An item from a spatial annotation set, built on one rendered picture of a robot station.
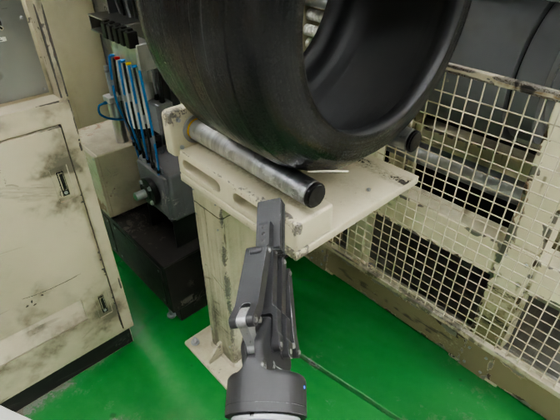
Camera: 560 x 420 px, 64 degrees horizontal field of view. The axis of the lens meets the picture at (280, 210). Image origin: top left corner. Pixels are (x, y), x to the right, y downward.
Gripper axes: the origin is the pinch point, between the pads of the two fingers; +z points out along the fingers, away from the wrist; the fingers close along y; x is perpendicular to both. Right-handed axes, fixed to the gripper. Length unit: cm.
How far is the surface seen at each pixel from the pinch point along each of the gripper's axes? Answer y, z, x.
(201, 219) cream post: 48, 37, -41
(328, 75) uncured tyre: 25, 52, 2
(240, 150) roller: 14.0, 26.5, -12.4
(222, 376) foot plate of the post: 93, 7, -56
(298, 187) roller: 14.2, 15.5, -1.4
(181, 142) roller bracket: 16.2, 34.7, -27.4
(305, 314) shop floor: 114, 32, -34
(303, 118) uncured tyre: 1.3, 17.1, 3.9
